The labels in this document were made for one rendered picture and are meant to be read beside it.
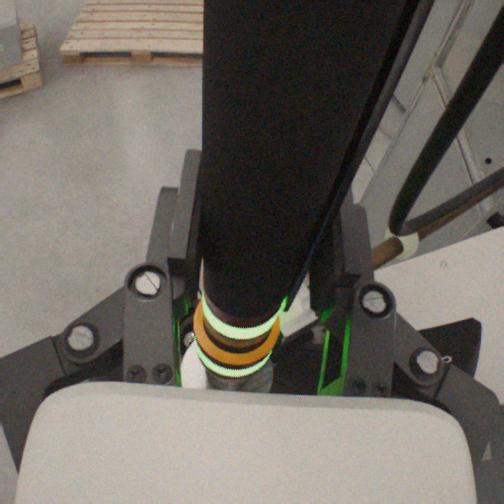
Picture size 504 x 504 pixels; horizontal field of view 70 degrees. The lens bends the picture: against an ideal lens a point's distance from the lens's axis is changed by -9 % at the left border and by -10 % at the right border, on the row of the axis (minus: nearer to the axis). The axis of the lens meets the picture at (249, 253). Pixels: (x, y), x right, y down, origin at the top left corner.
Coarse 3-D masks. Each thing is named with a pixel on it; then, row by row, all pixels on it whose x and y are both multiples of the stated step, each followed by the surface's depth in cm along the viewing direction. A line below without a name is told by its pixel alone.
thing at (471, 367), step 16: (464, 320) 40; (432, 336) 40; (448, 336) 39; (464, 336) 37; (480, 336) 36; (304, 352) 49; (320, 352) 47; (448, 352) 37; (464, 352) 35; (288, 368) 46; (304, 368) 45; (320, 368) 43; (464, 368) 34; (272, 384) 44; (288, 384) 43; (304, 384) 42
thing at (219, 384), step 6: (210, 378) 26; (216, 378) 25; (246, 378) 25; (216, 384) 26; (222, 384) 25; (228, 384) 25; (234, 384) 25; (240, 384) 26; (222, 390) 28; (228, 390) 28; (234, 390) 28
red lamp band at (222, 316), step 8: (288, 288) 15; (208, 296) 15; (208, 304) 15; (280, 304) 15; (216, 312) 15; (224, 312) 15; (272, 312) 15; (224, 320) 15; (232, 320) 15; (240, 320) 15; (248, 320) 15; (256, 320) 15; (264, 320) 15
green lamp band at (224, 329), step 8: (208, 312) 16; (216, 320) 16; (272, 320) 16; (216, 328) 17; (224, 328) 16; (232, 328) 16; (256, 328) 16; (264, 328) 16; (232, 336) 16; (240, 336) 16; (248, 336) 16
